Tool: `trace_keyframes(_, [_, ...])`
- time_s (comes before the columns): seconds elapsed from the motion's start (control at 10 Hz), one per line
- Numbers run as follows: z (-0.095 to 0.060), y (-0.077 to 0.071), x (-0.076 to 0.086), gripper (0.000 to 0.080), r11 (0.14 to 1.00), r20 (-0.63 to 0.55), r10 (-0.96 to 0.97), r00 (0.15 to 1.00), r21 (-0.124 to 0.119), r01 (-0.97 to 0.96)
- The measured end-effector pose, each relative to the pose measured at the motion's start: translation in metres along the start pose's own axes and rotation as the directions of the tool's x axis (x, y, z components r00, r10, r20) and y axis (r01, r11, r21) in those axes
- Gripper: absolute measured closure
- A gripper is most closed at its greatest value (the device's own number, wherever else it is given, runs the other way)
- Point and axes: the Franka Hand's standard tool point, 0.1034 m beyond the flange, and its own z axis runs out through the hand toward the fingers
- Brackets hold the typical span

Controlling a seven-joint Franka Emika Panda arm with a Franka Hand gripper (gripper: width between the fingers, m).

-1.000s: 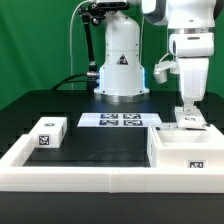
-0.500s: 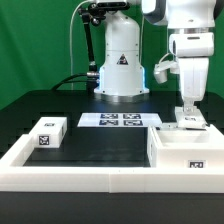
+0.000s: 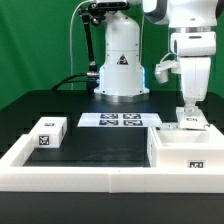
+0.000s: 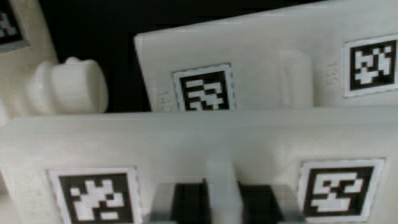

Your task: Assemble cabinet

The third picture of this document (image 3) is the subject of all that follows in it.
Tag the white U-shaped frame fence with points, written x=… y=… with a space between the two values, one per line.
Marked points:
x=15 y=175

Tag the small white cabinet block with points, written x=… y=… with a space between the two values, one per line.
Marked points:
x=49 y=132

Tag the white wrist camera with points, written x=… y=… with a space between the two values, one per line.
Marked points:
x=164 y=67

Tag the white marker base plate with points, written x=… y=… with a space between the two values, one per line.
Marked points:
x=119 y=120

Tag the white cabinet box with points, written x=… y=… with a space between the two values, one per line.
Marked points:
x=176 y=148

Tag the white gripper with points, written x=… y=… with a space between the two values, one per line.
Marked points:
x=195 y=73

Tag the white door panel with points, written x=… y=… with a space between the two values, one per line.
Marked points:
x=193 y=121

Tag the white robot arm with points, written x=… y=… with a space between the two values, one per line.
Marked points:
x=190 y=38

